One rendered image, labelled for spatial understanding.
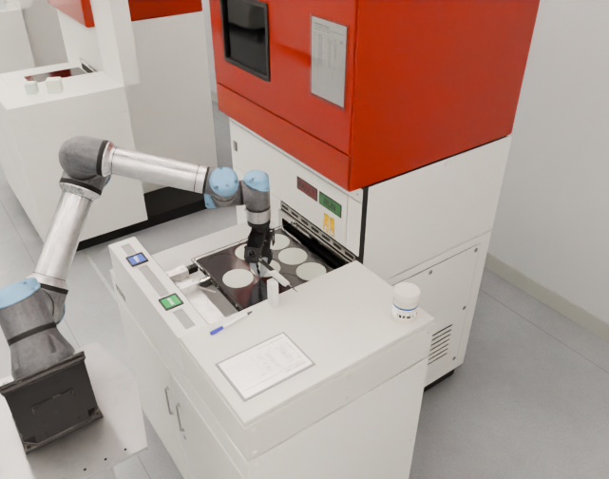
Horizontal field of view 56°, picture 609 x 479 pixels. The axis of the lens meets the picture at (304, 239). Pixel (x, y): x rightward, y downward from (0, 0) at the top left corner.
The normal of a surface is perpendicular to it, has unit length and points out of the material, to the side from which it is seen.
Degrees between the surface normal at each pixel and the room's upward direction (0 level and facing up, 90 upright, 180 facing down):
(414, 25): 90
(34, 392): 90
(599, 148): 90
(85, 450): 0
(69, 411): 90
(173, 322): 0
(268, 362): 0
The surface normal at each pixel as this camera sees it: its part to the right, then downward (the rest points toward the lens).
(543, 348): 0.00, -0.83
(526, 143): -0.82, 0.32
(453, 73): 0.58, 0.45
